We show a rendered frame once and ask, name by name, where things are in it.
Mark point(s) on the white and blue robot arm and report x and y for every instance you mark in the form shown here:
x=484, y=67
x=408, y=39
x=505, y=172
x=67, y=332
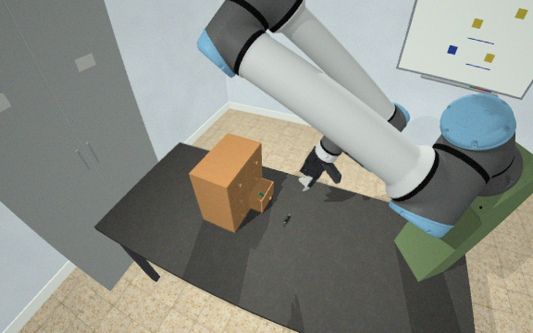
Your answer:
x=431, y=189

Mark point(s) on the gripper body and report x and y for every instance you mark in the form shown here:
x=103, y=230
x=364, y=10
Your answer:
x=312, y=166

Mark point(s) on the tan wooden chest of drawers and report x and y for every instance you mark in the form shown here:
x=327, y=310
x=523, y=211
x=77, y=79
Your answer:
x=212, y=176

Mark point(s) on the brown wooden drawer front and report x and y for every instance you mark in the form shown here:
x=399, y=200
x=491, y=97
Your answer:
x=254, y=178
x=241, y=214
x=253, y=162
x=239, y=181
x=256, y=201
x=239, y=200

